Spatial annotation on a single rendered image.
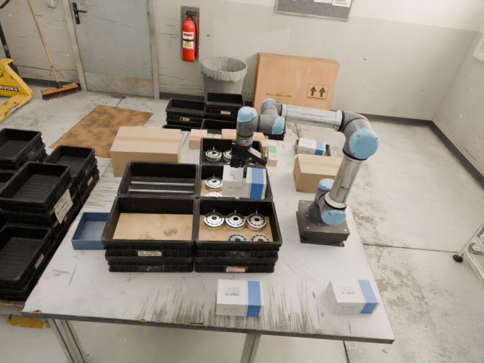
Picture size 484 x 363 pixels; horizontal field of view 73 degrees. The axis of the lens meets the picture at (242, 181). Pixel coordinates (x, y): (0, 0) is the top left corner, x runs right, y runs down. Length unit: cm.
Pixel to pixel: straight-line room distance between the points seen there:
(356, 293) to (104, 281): 115
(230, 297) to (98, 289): 60
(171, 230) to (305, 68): 328
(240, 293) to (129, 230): 62
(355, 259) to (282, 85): 303
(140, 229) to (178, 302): 40
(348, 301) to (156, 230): 95
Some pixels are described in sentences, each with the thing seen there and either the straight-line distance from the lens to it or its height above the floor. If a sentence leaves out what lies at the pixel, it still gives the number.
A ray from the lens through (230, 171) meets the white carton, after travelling 153.
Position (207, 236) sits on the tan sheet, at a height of 83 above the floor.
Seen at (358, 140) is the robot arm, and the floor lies 141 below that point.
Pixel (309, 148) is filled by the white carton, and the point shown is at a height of 79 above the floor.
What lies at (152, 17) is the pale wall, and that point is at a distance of 456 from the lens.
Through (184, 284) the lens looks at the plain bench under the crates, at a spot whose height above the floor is 70.
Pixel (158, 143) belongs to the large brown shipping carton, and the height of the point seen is 90.
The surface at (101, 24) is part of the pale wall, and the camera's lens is 480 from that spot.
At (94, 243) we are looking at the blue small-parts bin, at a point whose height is 75.
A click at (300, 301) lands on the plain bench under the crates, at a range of 165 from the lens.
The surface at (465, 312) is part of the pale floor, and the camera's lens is 304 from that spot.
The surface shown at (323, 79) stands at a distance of 457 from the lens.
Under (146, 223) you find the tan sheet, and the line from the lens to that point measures 171.
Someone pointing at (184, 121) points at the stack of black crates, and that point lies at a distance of 352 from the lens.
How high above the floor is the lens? 204
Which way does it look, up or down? 38 degrees down
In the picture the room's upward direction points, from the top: 7 degrees clockwise
